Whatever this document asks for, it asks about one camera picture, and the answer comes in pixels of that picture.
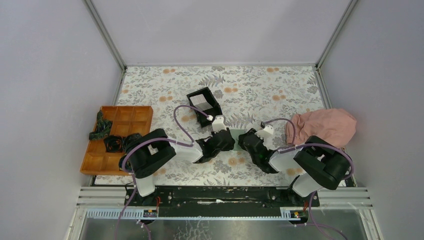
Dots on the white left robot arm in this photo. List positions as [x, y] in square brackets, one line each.
[147, 154]

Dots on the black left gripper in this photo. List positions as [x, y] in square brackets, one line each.
[230, 146]

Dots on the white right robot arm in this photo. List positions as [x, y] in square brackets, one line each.
[316, 163]

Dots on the orange compartment tray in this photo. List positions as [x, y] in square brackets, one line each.
[115, 128]

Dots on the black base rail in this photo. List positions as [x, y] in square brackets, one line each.
[220, 201]

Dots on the pink cloth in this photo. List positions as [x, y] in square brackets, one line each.
[335, 126]

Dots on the black card box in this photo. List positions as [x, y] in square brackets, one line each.
[216, 110]

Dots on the stack of white cards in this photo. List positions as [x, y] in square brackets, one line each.
[200, 102]

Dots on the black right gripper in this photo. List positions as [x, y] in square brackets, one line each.
[251, 131]

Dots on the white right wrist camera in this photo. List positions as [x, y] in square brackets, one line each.
[266, 132]

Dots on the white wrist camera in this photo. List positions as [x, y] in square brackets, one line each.
[217, 122]
[266, 132]

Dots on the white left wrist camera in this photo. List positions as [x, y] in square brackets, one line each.
[217, 122]

